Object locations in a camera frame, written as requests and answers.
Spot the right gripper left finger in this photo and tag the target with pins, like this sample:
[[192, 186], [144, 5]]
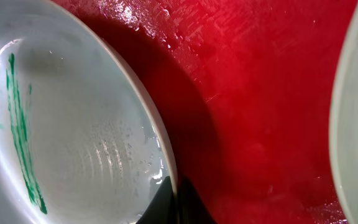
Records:
[[162, 209]]

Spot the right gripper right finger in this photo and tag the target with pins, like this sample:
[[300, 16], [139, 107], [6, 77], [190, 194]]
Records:
[[191, 208]]

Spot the white plate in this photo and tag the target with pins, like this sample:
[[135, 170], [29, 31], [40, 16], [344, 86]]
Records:
[[81, 140], [343, 124]]

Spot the red plastic tray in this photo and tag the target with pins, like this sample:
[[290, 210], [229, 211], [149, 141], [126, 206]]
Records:
[[244, 90]]

